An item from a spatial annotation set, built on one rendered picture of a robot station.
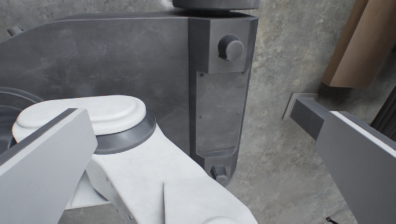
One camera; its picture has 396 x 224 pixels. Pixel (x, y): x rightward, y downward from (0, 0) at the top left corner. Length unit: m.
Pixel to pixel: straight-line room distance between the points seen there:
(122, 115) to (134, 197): 0.13
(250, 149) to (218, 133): 0.39
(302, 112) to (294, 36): 0.27
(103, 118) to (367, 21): 0.81
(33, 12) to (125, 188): 0.52
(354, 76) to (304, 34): 0.27
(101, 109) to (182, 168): 0.17
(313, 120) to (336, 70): 0.20
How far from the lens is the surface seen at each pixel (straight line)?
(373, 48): 0.94
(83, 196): 0.49
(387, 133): 0.87
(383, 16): 0.93
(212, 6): 0.43
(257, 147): 0.93
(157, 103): 0.50
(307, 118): 0.81
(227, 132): 0.56
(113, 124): 0.34
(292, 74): 0.81
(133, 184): 0.30
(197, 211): 0.22
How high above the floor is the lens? 0.61
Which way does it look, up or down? 57 degrees down
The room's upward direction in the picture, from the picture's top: 159 degrees clockwise
